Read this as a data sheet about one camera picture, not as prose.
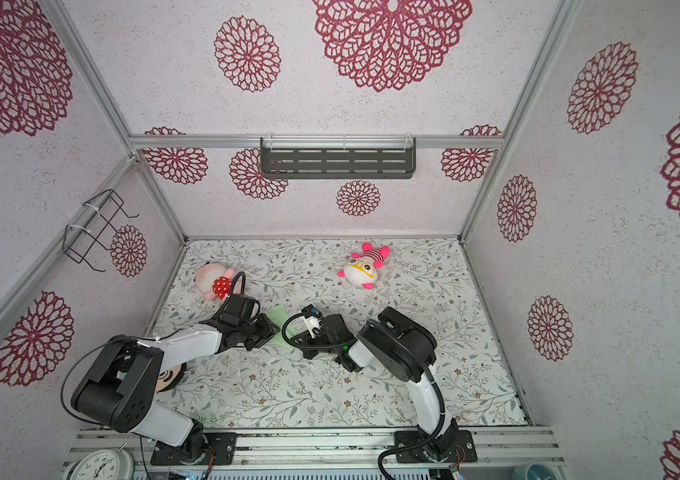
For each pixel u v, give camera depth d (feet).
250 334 2.57
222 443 2.46
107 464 2.25
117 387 1.46
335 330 2.51
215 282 3.27
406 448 2.09
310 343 2.71
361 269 3.36
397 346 1.76
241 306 2.43
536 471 2.20
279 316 3.28
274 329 2.95
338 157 3.09
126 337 1.62
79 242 2.40
